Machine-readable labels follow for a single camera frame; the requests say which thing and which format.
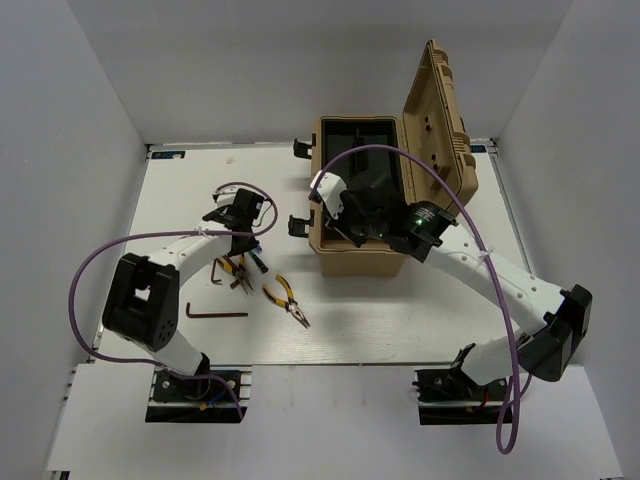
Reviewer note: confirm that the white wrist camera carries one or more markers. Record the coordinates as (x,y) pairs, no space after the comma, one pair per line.
(225,196)
(329,187)

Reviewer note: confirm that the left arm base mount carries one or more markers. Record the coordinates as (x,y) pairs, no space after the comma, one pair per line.
(175,401)

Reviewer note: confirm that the black rear toolbox latch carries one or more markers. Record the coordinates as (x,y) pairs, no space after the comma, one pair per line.
(301,149)

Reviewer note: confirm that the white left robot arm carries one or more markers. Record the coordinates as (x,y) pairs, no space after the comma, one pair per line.
(143,303)

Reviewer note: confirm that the black toolbox tray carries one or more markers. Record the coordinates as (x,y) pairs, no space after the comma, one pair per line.
(378,165)

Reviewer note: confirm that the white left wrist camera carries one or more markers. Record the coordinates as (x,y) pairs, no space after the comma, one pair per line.
(225,196)

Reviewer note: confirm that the black front toolbox latch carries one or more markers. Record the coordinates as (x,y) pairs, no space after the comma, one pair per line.
(301,227)

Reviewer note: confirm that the tan plastic toolbox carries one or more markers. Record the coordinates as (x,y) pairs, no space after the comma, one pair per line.
(436,162)

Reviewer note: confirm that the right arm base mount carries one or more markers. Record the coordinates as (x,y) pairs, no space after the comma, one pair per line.
(442,402)

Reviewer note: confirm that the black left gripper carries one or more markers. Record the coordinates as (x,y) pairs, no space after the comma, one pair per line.
(253,243)

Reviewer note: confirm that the black toolbox latch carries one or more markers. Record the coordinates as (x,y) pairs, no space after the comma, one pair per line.
(301,227)
(301,149)

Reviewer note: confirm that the yellow handled needle-nose pliers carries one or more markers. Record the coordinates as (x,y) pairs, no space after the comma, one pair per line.
(288,302)

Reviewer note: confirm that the large dark hex key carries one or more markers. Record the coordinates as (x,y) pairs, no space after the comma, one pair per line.
(192,314)

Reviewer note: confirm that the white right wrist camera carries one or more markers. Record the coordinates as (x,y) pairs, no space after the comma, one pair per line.
(329,187)

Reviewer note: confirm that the small dark hex key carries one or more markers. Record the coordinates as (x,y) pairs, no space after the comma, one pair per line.
(213,279)

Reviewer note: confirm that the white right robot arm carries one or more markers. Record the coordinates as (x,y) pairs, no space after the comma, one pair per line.
(549,322)

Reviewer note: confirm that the yellow handled small pliers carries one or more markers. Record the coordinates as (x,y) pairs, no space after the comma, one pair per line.
(236,267)

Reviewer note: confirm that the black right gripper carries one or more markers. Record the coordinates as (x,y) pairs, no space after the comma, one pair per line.
(339,224)

